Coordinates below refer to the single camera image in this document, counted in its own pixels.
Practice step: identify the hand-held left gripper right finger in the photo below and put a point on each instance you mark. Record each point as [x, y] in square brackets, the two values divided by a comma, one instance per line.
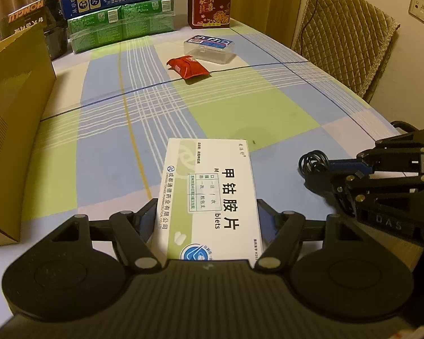
[266, 215]

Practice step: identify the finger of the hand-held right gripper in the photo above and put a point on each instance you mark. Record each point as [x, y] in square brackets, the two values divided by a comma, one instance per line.
[339, 190]
[346, 166]

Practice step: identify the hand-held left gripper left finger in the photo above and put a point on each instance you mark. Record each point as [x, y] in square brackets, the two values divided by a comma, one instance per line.
[149, 215]

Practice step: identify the white and green medicine box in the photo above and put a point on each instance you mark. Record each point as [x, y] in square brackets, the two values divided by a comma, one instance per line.
[205, 190]

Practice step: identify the plaid cloth desktop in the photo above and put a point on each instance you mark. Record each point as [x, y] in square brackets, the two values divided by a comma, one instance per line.
[233, 113]

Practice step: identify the chair with quilted cover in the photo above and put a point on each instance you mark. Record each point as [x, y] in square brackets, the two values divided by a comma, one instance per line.
[346, 35]

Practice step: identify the red snack packet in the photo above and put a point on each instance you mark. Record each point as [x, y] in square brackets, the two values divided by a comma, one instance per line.
[189, 66]

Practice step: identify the brown cardboard box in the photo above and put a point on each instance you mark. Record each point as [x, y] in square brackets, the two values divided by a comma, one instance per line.
[14, 130]

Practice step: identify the clear plastic box blue label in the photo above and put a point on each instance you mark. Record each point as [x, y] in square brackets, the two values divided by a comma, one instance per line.
[208, 47]

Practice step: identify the wooden cabinet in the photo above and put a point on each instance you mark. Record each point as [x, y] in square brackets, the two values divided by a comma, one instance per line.
[268, 3]

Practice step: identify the green shrink-wrapped box pack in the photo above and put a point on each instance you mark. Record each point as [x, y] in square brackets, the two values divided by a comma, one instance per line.
[120, 24]

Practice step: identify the tall red printed box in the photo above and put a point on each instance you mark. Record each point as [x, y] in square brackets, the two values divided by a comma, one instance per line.
[208, 3]

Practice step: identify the black box orange band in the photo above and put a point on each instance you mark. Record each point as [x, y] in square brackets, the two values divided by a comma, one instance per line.
[39, 24]

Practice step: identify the beige wall outlet plate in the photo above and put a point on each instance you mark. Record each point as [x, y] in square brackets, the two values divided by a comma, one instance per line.
[420, 9]

